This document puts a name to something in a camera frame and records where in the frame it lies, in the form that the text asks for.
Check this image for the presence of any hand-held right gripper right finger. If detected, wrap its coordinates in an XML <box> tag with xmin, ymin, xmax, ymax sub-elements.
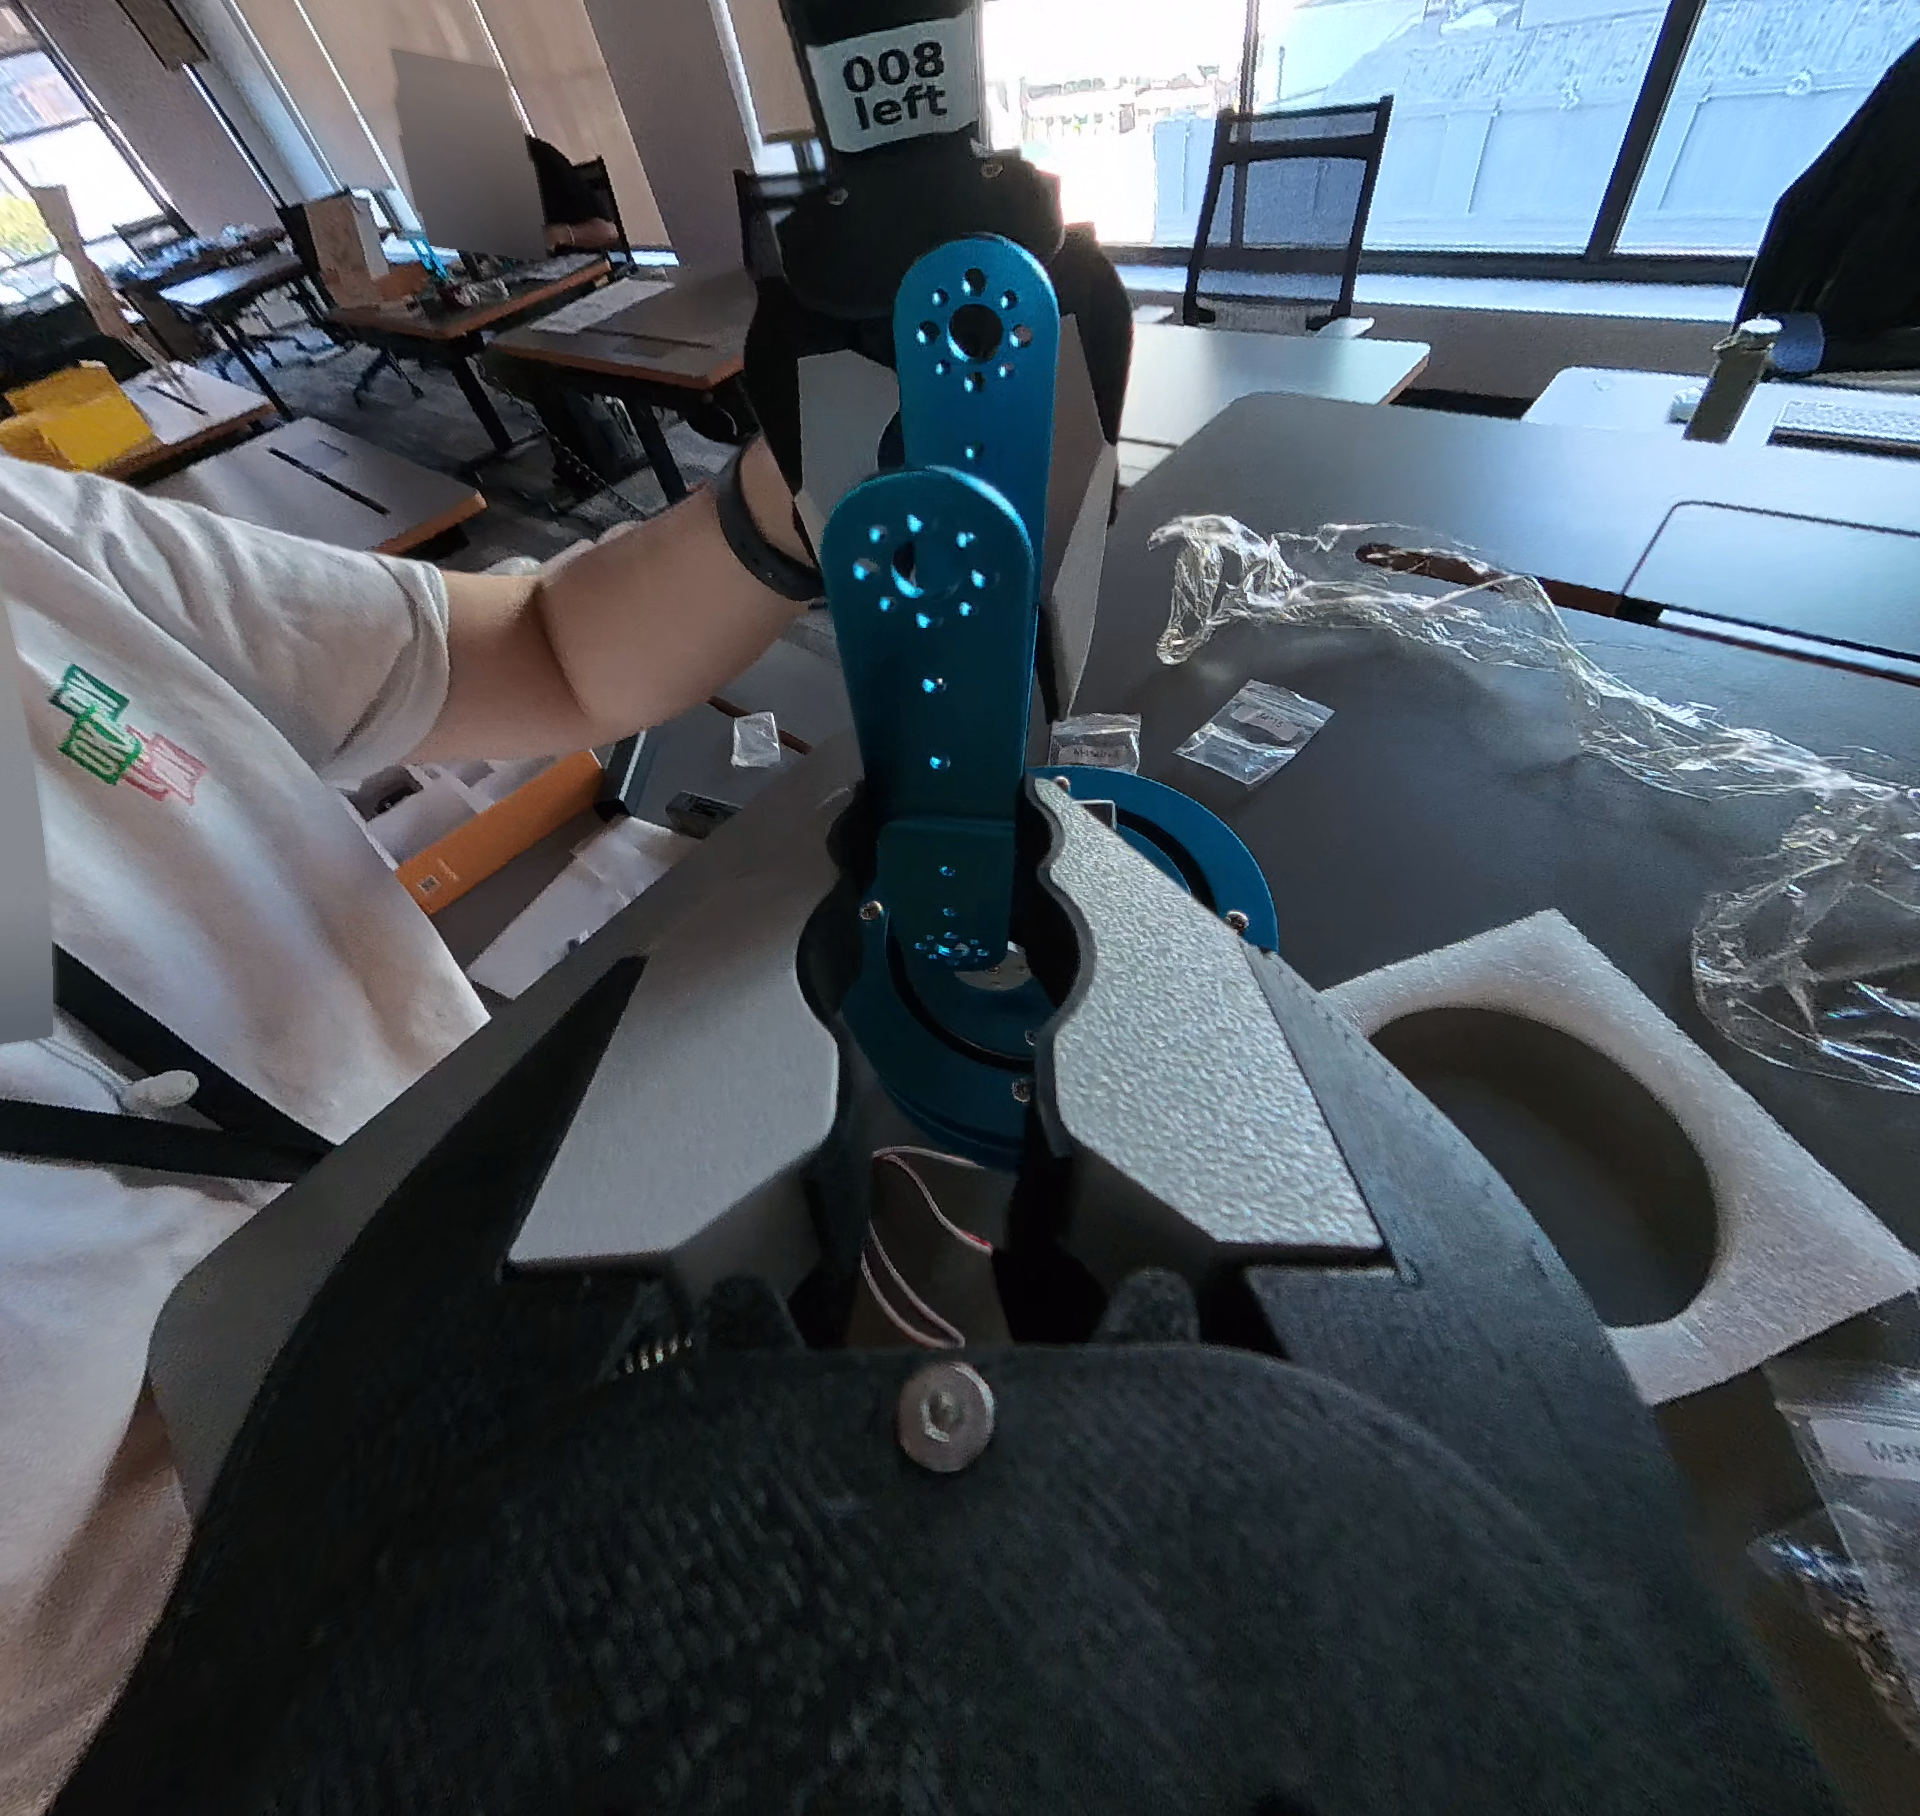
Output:
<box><xmin>1026</xmin><ymin>778</ymin><xmax>1390</xmax><ymax>1271</ymax></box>

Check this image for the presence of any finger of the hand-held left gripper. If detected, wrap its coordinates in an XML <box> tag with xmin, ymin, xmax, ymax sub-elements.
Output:
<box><xmin>746</xmin><ymin>279</ymin><xmax>902</xmax><ymax>528</ymax></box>
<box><xmin>1035</xmin><ymin>239</ymin><xmax>1139</xmax><ymax>725</ymax></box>

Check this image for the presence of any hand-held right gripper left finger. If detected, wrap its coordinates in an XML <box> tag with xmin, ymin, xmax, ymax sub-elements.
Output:
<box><xmin>507</xmin><ymin>781</ymin><xmax>902</xmax><ymax>1271</ymax></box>

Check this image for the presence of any person's left forearm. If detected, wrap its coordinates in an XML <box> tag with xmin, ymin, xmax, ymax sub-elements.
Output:
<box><xmin>323</xmin><ymin>495</ymin><xmax>826</xmax><ymax>782</ymax></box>

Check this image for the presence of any wood-edged grey desk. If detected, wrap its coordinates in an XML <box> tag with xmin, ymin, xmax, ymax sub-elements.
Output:
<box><xmin>338</xmin><ymin>250</ymin><xmax>609</xmax><ymax>348</ymax></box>
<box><xmin>487</xmin><ymin>264</ymin><xmax>769</xmax><ymax>395</ymax></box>
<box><xmin>152</xmin><ymin>412</ymin><xmax>490</xmax><ymax>559</ymax></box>

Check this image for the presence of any white desk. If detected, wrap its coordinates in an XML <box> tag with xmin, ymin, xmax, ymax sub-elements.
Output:
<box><xmin>1117</xmin><ymin>323</ymin><xmax>1436</xmax><ymax>454</ymax></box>
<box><xmin>1524</xmin><ymin>364</ymin><xmax>1920</xmax><ymax>464</ymax></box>

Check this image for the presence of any dark grey desk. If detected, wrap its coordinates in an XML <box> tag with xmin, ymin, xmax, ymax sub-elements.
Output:
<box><xmin>1035</xmin><ymin>392</ymin><xmax>1920</xmax><ymax>1816</ymax></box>

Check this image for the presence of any black wristband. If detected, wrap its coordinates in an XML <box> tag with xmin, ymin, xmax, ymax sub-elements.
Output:
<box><xmin>713</xmin><ymin>440</ymin><xmax>825</xmax><ymax>603</ymax></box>

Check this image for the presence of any white cardboard box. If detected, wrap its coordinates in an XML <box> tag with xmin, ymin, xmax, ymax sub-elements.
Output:
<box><xmin>464</xmin><ymin>814</ymin><xmax>707</xmax><ymax>1001</ymax></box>

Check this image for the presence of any labelled clear zip bag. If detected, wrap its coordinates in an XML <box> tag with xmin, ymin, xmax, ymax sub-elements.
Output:
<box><xmin>1173</xmin><ymin>680</ymin><xmax>1335</xmax><ymax>792</ymax></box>

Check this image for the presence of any black box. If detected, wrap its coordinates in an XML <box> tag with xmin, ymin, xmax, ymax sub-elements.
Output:
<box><xmin>601</xmin><ymin>729</ymin><xmax>782</xmax><ymax>846</ymax></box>

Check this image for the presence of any orange box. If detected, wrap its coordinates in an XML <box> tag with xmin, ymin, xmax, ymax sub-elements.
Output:
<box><xmin>398</xmin><ymin>751</ymin><xmax>604</xmax><ymax>918</ymax></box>

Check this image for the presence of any black mesh chair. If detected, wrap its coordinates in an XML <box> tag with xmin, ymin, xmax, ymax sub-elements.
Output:
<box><xmin>1182</xmin><ymin>94</ymin><xmax>1395</xmax><ymax>342</ymax></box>

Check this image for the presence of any small cardboard box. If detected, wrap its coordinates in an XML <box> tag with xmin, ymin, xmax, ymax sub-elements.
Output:
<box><xmin>277</xmin><ymin>190</ymin><xmax>396</xmax><ymax>310</ymax></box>

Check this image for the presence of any person's white shirt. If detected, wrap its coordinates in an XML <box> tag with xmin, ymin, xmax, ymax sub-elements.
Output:
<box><xmin>0</xmin><ymin>458</ymin><xmax>494</xmax><ymax>1816</ymax></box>

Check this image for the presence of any white foam packing piece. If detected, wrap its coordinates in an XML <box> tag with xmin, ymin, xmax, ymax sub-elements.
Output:
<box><xmin>1327</xmin><ymin>909</ymin><xmax>1920</xmax><ymax>1407</ymax></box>

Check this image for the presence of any clear plastic wrap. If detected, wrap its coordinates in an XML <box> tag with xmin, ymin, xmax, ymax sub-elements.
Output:
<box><xmin>1146</xmin><ymin>514</ymin><xmax>1920</xmax><ymax>1099</ymax></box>

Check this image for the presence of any group of small screw bags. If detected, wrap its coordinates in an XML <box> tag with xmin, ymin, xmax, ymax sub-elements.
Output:
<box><xmin>1756</xmin><ymin>1358</ymin><xmax>1920</xmax><ymax>1816</ymax></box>

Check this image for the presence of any white keyboard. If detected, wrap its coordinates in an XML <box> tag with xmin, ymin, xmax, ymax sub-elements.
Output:
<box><xmin>1770</xmin><ymin>398</ymin><xmax>1920</xmax><ymax>450</ymax></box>

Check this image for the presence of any yellow package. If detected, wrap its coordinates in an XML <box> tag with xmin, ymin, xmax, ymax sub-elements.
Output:
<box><xmin>0</xmin><ymin>362</ymin><xmax>160</xmax><ymax>476</ymax></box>

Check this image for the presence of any dark cloth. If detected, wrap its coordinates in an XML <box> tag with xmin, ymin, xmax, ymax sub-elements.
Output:
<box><xmin>1747</xmin><ymin>47</ymin><xmax>1920</xmax><ymax>380</ymax></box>

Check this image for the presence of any red white servo cable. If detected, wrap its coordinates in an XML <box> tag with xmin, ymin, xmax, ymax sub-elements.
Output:
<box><xmin>863</xmin><ymin>1148</ymin><xmax>1001</xmax><ymax>1345</ymax></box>

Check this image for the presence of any black strap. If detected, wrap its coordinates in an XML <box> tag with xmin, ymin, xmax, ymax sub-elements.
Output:
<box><xmin>0</xmin><ymin>945</ymin><xmax>336</xmax><ymax>1189</ymax></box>

